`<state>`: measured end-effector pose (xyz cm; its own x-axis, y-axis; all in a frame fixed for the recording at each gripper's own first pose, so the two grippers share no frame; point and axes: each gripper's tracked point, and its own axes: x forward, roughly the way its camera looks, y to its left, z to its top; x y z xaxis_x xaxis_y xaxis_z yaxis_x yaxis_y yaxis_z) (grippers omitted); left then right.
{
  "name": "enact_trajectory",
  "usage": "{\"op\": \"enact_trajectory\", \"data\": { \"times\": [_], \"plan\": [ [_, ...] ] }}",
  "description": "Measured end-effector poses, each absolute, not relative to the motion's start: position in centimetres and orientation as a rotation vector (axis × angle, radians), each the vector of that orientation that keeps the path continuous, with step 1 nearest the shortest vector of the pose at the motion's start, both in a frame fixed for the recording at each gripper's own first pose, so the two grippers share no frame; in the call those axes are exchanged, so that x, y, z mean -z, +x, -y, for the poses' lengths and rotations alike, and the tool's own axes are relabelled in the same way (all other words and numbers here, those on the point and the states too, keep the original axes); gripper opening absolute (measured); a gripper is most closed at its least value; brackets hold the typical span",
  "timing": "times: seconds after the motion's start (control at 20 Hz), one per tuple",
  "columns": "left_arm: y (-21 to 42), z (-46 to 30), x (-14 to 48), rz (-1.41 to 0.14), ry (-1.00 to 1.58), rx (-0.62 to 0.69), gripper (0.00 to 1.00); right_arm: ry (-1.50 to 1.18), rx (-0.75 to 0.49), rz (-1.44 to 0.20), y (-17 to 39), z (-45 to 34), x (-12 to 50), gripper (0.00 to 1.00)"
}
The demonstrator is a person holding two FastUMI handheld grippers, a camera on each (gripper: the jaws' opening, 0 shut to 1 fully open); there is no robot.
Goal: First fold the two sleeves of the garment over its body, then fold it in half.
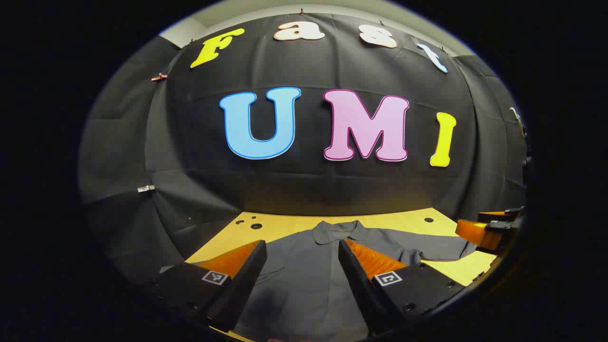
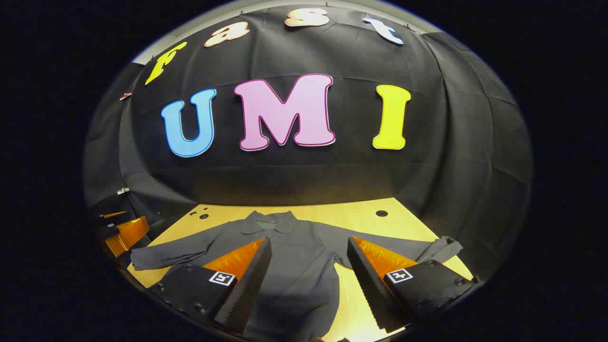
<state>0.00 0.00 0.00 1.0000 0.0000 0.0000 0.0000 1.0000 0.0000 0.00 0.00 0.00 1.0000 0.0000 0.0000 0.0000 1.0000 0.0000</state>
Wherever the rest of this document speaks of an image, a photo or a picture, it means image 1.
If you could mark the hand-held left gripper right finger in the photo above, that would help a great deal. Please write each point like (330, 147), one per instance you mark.
(361, 289)

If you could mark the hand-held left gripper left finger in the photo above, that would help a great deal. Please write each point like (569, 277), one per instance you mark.
(242, 285)

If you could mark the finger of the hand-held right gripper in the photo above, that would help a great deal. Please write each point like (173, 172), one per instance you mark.
(496, 216)
(477, 233)

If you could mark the grey collared shirt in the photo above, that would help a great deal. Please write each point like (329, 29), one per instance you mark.
(304, 285)

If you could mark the black backdrop cloth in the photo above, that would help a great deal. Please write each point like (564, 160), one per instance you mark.
(304, 190)

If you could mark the silver backdrop clip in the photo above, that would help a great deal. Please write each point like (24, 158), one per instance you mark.
(146, 188)

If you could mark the copper backdrop clip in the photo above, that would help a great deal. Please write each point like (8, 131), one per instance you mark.
(159, 77)

